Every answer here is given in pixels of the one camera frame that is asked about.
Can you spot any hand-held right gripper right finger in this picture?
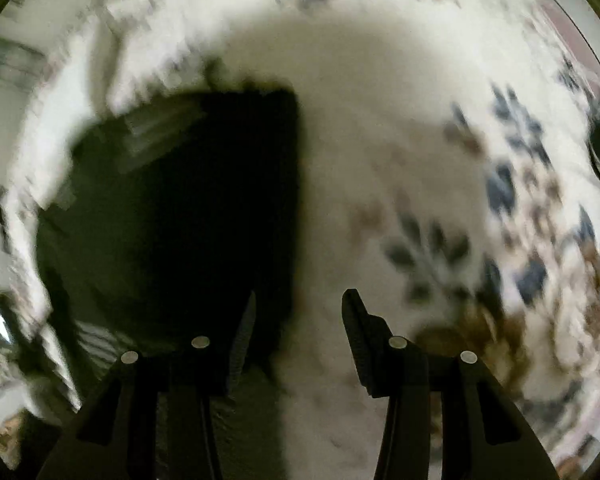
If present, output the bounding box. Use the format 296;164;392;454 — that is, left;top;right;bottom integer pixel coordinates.
341;288;561;480

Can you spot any floral bedsheet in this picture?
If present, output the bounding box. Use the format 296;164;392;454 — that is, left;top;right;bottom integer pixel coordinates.
0;0;600;476

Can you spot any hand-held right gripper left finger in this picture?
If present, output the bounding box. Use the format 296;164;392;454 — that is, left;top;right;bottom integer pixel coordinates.
37;290;258;480

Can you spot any black cloth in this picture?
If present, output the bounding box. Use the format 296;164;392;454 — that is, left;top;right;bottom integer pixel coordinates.
34;85;302;391

